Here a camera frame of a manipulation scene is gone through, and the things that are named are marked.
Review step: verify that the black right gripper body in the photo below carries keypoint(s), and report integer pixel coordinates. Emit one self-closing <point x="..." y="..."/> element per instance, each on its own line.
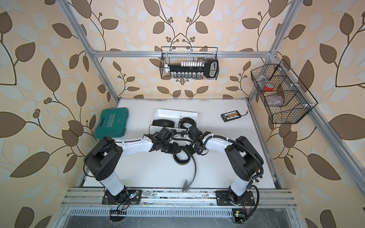
<point x="192" y="147"/>

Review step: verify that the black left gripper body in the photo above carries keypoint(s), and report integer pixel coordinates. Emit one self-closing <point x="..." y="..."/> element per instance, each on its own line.
<point x="168" y="147"/>

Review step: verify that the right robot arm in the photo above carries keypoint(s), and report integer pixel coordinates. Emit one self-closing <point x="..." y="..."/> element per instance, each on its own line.
<point x="245" y="161"/>

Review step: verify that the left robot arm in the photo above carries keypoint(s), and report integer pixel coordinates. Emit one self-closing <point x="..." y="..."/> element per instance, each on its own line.
<point x="102" y="160"/>

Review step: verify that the white divided storage box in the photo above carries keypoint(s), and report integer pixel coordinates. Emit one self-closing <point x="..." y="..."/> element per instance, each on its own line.
<point x="175" y="116"/>

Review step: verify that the black parallel charging board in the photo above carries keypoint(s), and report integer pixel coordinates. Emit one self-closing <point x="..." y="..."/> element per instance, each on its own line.
<point x="232" y="115"/>

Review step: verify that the green tool case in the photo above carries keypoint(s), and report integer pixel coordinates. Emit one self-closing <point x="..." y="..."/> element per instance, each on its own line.
<point x="112" y="123"/>

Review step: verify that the black socket holder set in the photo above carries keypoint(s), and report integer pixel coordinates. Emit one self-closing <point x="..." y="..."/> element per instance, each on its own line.
<point x="201" y="69"/>

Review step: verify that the red item in basket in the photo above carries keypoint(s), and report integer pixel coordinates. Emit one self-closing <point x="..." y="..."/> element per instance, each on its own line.
<point x="269" y="87"/>

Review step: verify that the aluminium frame post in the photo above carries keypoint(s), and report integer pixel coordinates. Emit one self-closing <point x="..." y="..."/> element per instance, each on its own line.
<point x="71" y="18"/>

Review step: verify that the back wire basket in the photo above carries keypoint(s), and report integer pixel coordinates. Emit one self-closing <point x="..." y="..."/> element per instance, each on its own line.
<point x="170" y="54"/>

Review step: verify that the wire basket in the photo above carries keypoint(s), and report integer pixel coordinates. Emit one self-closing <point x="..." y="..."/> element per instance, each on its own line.
<point x="170" y="54"/>
<point x="290" y="100"/>

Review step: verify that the right wire basket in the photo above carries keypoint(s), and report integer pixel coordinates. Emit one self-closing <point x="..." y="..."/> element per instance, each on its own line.
<point x="290" y="100"/>

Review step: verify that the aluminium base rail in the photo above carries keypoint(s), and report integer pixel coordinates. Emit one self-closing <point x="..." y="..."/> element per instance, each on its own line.
<point x="174" y="198"/>

